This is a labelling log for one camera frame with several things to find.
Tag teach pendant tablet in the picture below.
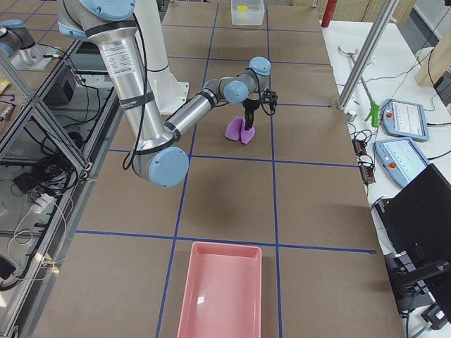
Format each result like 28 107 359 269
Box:
374 137 430 188
382 99 429 142

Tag yellow plastic cup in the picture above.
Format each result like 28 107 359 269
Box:
236 5 249 13

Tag teach pendant tablet far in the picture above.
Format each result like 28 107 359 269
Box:
382 99 429 142

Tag black monitor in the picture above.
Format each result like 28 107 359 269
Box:
376 164 450 265

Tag red fire extinguisher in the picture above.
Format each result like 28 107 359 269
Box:
321 0 338 28

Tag teach pendant tablet near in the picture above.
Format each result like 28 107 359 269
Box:
374 137 430 188

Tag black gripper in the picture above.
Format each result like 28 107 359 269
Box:
245 89 278 130

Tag small metal cylinder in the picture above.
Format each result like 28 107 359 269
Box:
346 110 357 123

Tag purple cloth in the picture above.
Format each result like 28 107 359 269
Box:
225 116 256 144

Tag clear plastic storage box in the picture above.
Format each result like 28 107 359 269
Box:
230 0 265 26

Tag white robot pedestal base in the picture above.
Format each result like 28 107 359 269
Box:
134 0 189 115

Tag aluminium frame post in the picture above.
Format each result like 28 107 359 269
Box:
337 0 399 110

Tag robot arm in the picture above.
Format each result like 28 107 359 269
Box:
1 19 36 58
58 1 277 188

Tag long reacher grabber tool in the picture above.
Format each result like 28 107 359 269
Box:
338 46 380 127

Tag pink plastic tray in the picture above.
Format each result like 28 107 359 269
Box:
177 242 262 337

